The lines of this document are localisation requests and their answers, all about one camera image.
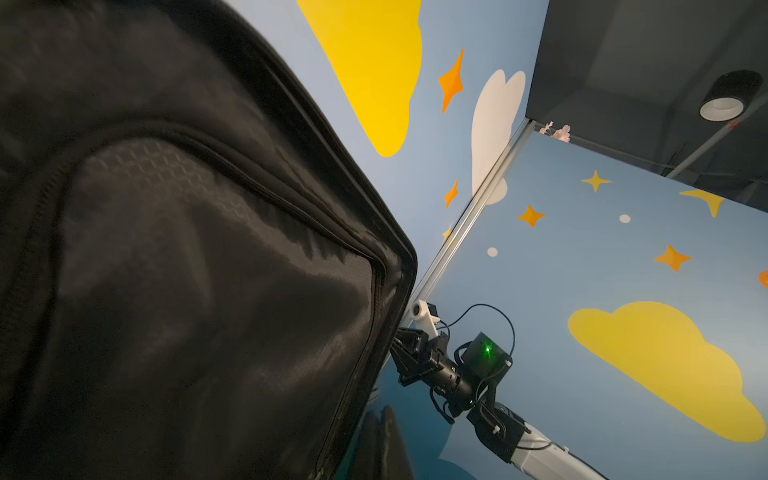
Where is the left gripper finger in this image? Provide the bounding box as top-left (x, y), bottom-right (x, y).
top-left (347, 405), bottom-right (415, 480)

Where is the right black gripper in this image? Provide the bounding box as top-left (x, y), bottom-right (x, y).
top-left (390, 328), bottom-right (513, 417)

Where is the black white suitcase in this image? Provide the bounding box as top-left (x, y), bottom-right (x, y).
top-left (1, 1), bottom-right (417, 479)

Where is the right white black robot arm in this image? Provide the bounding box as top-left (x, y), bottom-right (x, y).
top-left (390, 328), bottom-right (604, 479)

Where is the black ceiling spotlight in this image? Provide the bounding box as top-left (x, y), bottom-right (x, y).
top-left (699, 70), bottom-right (763, 122)

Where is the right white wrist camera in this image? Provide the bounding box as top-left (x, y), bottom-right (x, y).
top-left (409, 300), bottom-right (440, 340)

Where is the right aluminium frame post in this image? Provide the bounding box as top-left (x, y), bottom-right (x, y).
top-left (400, 118), bottom-right (536, 326)

